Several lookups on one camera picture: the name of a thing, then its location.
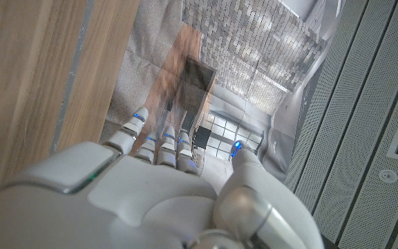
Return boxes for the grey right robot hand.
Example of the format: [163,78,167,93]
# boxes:
[0,107,326,249]

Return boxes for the grey tape outline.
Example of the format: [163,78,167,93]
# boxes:
[49,0,95,155]

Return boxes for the printed office backdrop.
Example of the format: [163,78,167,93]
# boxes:
[98,0,345,184]

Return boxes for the round white ceiling sensor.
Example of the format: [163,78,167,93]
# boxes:
[378,168,398,184]

